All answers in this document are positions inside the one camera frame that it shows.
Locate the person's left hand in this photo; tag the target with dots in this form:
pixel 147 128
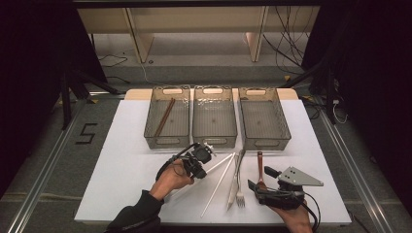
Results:
pixel 171 181

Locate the light wooden desk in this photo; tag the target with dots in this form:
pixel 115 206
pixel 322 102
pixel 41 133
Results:
pixel 194 19

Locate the black metal stand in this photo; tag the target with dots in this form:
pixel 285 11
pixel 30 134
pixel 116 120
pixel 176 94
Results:
pixel 330 97
pixel 66 106

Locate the silver fork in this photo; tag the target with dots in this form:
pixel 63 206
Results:
pixel 240 199

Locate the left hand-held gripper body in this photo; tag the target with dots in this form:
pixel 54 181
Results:
pixel 200 157

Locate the person's right hand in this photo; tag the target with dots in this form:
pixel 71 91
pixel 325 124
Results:
pixel 297 218

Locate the aluminium floor rail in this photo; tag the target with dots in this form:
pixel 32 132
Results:
pixel 359 181
pixel 42 181

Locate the dark curtain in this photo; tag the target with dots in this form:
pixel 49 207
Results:
pixel 32 64
pixel 372 64

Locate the reddish-brown spoon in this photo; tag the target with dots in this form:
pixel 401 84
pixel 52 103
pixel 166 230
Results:
pixel 260 168

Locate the silver table knife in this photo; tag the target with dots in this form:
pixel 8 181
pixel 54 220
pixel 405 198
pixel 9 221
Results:
pixel 233 194

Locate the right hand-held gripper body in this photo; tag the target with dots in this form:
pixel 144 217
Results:
pixel 281 197

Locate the grey transparent plastic bin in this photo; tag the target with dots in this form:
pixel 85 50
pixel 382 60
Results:
pixel 168 119
pixel 213 119
pixel 264 121

